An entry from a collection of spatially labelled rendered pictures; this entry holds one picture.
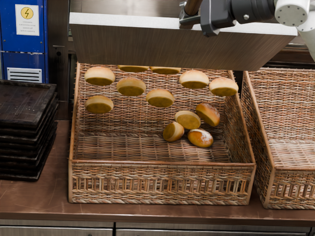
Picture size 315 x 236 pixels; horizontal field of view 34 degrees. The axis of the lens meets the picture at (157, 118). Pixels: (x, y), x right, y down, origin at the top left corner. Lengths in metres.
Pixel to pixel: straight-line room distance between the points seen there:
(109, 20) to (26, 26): 0.63
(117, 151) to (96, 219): 0.33
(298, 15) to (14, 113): 0.93
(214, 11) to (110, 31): 0.28
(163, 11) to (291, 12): 0.83
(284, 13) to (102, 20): 0.43
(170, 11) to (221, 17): 0.72
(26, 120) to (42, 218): 0.30
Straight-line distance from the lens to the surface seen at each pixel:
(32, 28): 1.85
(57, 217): 1.57
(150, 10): 1.84
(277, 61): 1.98
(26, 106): 1.69
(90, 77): 1.70
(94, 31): 1.30
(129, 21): 1.26
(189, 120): 1.85
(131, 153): 1.81
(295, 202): 1.68
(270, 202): 1.65
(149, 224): 1.59
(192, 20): 1.19
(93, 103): 1.79
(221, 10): 1.15
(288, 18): 1.09
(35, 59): 1.89
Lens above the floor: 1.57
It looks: 29 degrees down
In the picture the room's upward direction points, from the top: 5 degrees clockwise
